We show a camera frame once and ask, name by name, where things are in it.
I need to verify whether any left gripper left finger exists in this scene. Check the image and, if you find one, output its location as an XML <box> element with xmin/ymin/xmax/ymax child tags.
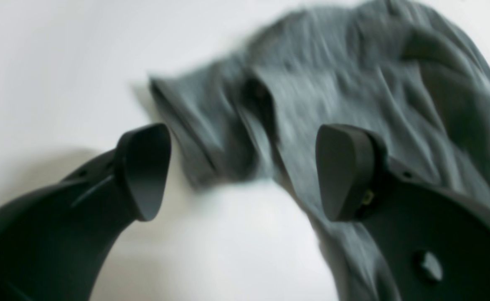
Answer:
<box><xmin>0</xmin><ymin>124</ymin><xmax>172</xmax><ymax>301</ymax></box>

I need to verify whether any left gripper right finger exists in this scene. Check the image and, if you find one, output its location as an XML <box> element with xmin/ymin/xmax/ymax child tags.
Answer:
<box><xmin>315</xmin><ymin>124</ymin><xmax>490</xmax><ymax>301</ymax></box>

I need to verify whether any grey t-shirt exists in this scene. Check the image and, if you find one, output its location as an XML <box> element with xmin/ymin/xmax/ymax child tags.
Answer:
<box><xmin>150</xmin><ymin>0</ymin><xmax>490</xmax><ymax>301</ymax></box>

